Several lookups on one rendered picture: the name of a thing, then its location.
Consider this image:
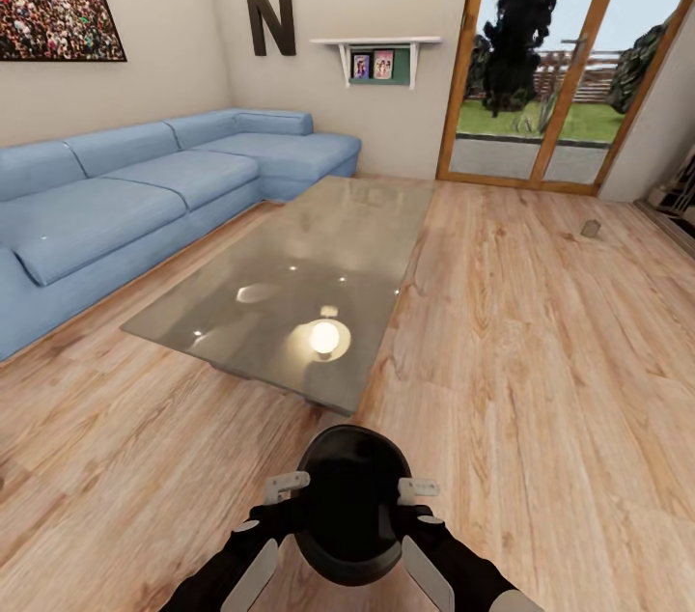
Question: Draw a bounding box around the cauldron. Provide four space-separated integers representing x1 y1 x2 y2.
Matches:
291 424 412 587

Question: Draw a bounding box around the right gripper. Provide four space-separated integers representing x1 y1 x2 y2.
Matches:
376 503 432 541

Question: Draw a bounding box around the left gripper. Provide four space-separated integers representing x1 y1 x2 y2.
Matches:
249 496 312 539

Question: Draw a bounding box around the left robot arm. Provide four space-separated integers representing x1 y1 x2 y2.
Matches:
158 471 312 612

